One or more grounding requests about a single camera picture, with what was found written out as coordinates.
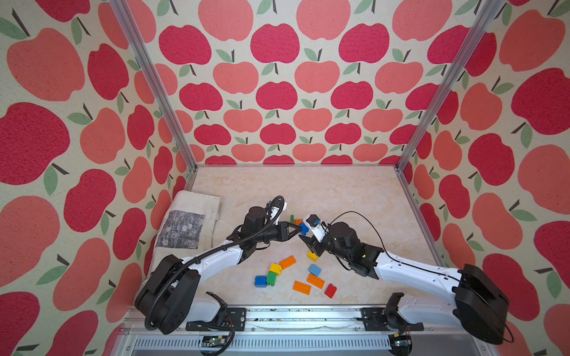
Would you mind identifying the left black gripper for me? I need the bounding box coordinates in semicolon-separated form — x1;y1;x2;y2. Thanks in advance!
254;220;303;243

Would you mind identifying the dark blue lego brick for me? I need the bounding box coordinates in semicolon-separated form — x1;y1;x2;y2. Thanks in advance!
299;222;309;235

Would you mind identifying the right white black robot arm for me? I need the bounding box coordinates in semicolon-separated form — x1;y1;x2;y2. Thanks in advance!
300;214;510;345

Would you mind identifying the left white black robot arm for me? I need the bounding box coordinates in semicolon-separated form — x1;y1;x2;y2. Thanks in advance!
134;205;303;335

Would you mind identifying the yellow square lego brick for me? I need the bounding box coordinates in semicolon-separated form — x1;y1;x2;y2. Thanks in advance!
307;252;319;262

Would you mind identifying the light blue lego brick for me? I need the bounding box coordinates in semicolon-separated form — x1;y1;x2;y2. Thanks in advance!
308;264;322;277

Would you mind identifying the yellow lego brick left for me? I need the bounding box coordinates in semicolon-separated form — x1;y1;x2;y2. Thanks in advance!
270;263;283;276

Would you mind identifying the orange lego plate bottom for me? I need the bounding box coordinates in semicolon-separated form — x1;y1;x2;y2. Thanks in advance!
292;281;311;295

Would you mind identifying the green lego brick left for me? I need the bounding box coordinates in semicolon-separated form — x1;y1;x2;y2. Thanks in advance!
266;271;278;286

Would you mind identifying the red lego brick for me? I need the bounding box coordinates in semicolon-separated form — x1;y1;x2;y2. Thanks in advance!
324;283;338;299

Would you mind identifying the blue lego brick left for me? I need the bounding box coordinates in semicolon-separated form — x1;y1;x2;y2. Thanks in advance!
255;276;267;288

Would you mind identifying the folded beige printed cloth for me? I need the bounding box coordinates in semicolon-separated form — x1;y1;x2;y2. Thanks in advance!
148;190;221;273

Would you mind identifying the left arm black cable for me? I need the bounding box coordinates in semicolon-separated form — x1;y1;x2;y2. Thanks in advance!
144;195;286;319

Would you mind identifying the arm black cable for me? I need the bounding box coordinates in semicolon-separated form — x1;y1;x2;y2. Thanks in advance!
144;195;286;319
327;211;515;344

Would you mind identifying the front aluminium rail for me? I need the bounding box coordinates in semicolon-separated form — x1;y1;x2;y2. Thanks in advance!
109;305;498;355

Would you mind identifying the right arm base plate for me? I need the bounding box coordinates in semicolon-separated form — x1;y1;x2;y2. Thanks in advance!
360;308;425;332

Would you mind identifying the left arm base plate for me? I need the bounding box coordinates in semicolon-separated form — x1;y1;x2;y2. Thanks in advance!
186;307;247;332

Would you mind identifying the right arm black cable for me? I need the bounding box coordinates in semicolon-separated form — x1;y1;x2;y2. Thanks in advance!
327;211;515;344

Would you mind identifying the right aluminium frame post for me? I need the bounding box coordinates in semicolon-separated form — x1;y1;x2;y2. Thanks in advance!
395;0;506;174

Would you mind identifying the aluminium frame post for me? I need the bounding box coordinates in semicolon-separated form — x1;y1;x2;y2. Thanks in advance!
395;0;506;174
110;1;198;176

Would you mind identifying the left aluminium frame post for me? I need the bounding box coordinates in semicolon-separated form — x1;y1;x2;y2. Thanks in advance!
110;1;198;176

